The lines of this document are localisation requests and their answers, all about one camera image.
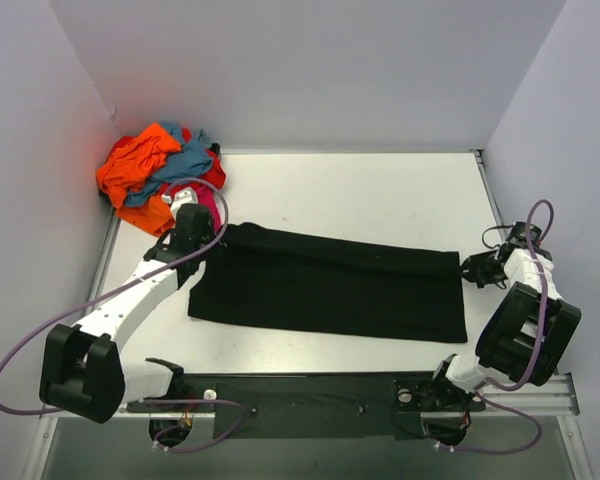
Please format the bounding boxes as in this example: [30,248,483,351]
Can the black t shirt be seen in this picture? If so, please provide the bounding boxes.
[188,223,468,343]

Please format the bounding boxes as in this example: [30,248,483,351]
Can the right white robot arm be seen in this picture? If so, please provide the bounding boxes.
[426,222,582,409]

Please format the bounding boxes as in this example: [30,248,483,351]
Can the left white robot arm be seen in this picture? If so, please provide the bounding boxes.
[39,203,219,424]

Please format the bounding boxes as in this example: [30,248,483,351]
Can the pink t shirt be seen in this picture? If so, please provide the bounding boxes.
[193,185,222,232]

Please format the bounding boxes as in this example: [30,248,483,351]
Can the red t shirt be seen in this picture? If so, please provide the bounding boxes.
[128,142,226,195]

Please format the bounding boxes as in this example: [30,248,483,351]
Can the blue t shirt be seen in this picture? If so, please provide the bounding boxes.
[124,121,213,207]

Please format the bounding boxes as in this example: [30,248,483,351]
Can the orange t shirt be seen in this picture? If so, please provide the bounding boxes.
[96,123,181,236]

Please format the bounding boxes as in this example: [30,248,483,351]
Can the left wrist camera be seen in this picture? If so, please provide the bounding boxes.
[161,187,198,208]

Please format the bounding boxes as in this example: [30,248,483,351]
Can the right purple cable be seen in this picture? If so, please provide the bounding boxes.
[422,199,556,454]

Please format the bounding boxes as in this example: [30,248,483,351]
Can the purple cable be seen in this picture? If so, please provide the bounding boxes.
[422,199,556,454]
[0,177,249,455]

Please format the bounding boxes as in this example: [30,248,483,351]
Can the aluminium frame rail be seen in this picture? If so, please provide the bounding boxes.
[43,372,579,423]

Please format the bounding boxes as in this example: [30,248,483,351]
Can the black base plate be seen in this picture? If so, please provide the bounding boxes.
[128,371,485,440]

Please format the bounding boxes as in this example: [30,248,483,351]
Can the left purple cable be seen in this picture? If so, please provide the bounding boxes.
[0,177,249,455]

